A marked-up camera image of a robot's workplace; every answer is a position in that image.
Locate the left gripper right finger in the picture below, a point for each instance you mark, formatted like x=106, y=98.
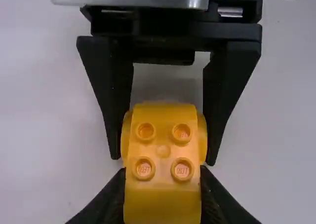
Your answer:
x=217, y=204

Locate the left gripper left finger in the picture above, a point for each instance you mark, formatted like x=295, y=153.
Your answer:
x=108, y=204

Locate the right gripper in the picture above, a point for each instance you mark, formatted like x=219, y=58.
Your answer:
x=160, y=31

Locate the yellow toy car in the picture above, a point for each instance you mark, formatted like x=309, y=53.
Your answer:
x=163, y=184

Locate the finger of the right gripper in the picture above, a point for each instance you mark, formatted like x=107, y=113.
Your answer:
x=222, y=90

